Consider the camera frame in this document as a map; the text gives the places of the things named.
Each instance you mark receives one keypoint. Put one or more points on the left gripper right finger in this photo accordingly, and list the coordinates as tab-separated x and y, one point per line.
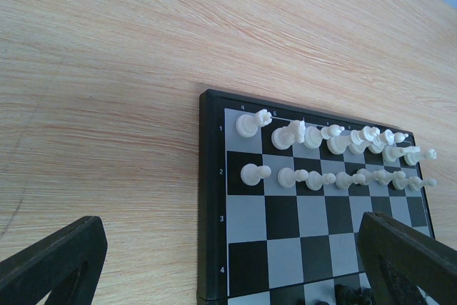
401	262

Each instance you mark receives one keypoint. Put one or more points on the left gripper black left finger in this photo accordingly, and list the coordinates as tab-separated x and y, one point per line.
64	267

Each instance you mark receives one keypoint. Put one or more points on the white pawn a2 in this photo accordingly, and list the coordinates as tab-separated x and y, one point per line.
415	183

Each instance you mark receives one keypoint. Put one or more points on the white pawn mid board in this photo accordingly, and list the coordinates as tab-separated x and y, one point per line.
287	177

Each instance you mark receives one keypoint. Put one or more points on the white pawn mid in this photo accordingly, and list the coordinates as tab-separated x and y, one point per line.
251	174

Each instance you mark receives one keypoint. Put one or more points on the black magnetic chess board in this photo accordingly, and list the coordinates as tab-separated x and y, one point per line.
266	244

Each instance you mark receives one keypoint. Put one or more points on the white pawn file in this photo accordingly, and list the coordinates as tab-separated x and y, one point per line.
370	176
344	180
399	180
315	181

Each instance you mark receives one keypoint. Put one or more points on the white rook corner a1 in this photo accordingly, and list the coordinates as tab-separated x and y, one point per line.
413	158

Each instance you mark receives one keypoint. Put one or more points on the white knight b1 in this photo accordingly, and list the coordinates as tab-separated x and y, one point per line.
392	153

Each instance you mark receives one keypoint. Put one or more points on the white queen piece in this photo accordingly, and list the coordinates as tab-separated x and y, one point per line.
380	141

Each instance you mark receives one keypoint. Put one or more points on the white bishop c1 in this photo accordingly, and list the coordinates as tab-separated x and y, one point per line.
400	137

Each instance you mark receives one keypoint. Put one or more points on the white king piece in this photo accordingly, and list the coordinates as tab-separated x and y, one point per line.
337	145

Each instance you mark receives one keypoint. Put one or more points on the white bishop left side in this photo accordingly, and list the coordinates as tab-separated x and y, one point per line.
314	136

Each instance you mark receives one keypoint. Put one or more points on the white knight left side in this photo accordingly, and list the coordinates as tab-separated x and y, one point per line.
284	137

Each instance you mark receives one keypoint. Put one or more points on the white rook left corner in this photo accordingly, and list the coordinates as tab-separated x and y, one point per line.
247	125

